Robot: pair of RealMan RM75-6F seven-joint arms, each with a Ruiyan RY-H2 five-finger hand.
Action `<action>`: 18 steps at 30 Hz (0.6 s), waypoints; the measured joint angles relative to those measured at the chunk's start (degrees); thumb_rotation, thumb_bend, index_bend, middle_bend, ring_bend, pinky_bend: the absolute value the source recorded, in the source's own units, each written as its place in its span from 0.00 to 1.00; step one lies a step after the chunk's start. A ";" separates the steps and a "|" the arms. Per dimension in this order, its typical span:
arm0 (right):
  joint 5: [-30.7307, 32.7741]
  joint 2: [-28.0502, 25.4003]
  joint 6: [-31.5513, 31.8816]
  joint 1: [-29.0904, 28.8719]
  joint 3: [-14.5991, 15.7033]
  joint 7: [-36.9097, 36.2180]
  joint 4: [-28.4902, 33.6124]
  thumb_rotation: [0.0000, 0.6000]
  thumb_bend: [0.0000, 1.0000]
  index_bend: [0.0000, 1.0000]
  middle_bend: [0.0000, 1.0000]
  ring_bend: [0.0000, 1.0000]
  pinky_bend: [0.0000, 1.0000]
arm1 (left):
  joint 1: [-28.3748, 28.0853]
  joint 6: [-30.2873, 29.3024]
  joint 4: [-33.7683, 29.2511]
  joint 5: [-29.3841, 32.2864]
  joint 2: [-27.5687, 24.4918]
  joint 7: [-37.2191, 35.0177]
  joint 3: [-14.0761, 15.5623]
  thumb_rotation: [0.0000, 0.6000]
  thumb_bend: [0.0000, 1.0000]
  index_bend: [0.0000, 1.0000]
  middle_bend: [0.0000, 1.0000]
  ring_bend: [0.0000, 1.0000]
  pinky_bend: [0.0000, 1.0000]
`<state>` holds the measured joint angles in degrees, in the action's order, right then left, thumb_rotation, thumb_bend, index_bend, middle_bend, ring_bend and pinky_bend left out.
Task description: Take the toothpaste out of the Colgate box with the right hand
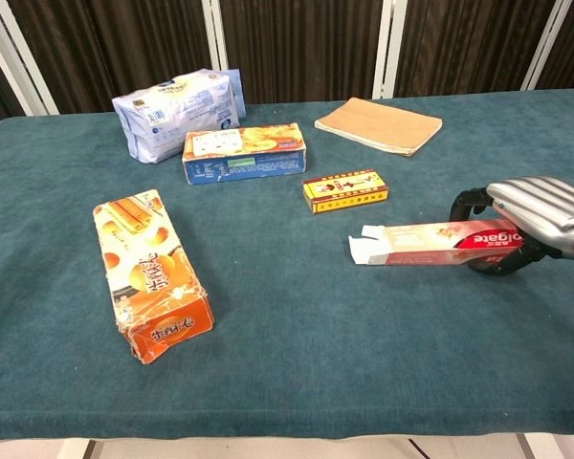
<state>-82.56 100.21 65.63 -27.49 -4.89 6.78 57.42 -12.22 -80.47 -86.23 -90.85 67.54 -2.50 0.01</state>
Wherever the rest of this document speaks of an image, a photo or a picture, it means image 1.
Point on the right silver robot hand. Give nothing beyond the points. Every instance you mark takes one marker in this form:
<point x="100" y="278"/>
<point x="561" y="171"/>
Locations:
<point x="538" y="210"/>

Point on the orange snack box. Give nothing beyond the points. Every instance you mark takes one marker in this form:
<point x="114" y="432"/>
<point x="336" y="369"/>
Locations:
<point x="148" y="272"/>

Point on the white metal frame post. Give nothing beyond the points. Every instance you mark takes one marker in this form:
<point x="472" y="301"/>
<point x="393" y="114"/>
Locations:
<point x="14" y="57"/>
<point x="545" y="45"/>
<point x="217" y="38"/>
<point x="387" y="48"/>

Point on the red white toothpaste box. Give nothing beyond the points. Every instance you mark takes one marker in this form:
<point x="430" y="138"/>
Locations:
<point x="430" y="244"/>

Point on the teal table cloth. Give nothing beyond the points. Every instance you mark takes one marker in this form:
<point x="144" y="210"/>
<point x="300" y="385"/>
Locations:
<point x="287" y="287"/>

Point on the white blue tissue pack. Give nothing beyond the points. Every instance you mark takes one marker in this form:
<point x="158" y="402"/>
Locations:
<point x="177" y="112"/>

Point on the blue biscuit box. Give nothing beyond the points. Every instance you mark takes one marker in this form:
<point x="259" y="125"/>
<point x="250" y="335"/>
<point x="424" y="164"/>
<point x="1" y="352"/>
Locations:
<point x="244" y="153"/>

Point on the small yellow red box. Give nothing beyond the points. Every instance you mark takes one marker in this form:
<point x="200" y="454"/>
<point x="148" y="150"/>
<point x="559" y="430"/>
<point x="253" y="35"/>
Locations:
<point x="345" y="190"/>

